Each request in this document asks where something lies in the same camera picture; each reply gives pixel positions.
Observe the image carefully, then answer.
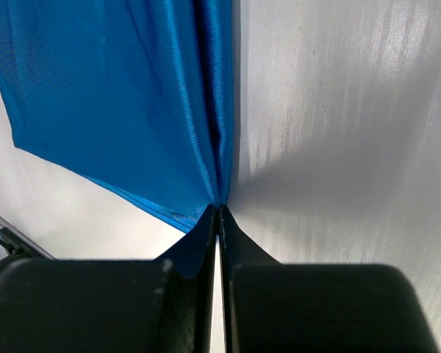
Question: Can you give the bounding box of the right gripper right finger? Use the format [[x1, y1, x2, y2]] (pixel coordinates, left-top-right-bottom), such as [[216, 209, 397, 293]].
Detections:
[[218, 206, 437, 352]]

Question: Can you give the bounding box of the aluminium front rail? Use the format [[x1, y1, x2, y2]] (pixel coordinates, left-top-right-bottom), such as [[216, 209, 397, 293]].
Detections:
[[0, 216, 54, 259]]

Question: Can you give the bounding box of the blue cloth napkin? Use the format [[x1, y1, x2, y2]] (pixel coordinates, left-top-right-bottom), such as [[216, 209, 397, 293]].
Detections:
[[0, 1, 234, 231]]

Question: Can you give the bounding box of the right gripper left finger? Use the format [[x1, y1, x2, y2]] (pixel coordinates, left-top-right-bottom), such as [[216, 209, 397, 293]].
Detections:
[[0, 205, 215, 352]]

